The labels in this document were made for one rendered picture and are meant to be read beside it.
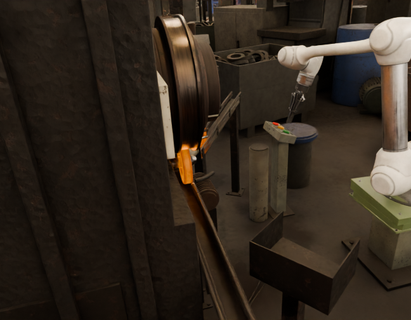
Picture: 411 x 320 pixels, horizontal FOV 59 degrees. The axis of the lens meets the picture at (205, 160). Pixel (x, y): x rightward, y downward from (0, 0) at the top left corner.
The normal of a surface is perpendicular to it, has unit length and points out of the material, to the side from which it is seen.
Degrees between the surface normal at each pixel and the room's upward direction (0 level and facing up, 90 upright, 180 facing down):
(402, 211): 4
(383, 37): 83
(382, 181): 95
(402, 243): 90
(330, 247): 0
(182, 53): 51
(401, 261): 90
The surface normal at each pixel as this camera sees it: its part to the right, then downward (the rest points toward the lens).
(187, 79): 0.22, 0.09
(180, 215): -0.06, -0.90
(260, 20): -0.82, 0.29
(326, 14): 0.57, 0.33
